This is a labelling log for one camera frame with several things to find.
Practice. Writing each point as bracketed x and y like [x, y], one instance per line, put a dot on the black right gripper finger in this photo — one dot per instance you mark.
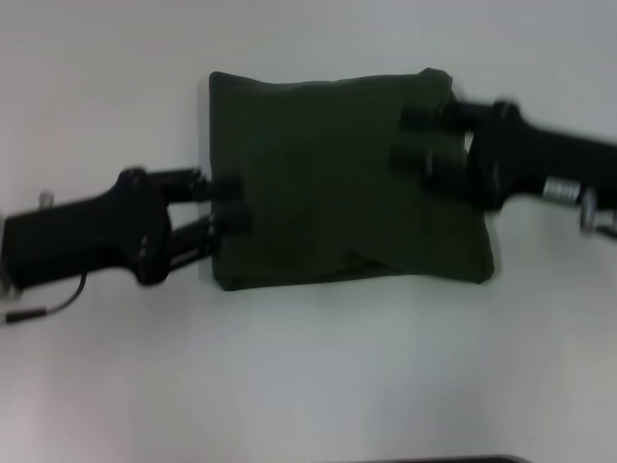
[443, 116]
[434, 166]

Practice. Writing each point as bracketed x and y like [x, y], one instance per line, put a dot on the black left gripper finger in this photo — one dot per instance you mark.
[207, 185]
[212, 226]

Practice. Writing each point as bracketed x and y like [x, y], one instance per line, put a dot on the dark green FREE t-shirt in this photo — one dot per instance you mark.
[337, 193]

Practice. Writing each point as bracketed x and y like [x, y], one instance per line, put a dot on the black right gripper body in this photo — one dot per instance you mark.
[530, 154]

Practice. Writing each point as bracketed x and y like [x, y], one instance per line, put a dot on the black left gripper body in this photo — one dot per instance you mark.
[82, 236]

